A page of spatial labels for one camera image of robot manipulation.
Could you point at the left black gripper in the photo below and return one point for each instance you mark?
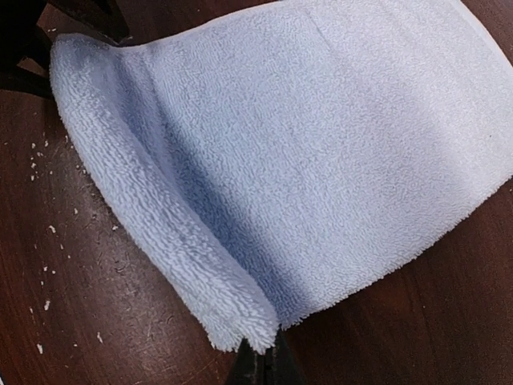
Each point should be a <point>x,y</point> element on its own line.
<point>22,38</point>

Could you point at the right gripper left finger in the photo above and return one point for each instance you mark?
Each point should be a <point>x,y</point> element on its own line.
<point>248,367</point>

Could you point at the light blue towel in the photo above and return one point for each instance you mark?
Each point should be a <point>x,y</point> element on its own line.
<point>278,159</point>

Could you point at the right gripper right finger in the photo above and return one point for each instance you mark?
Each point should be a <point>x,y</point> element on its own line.
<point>280,365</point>

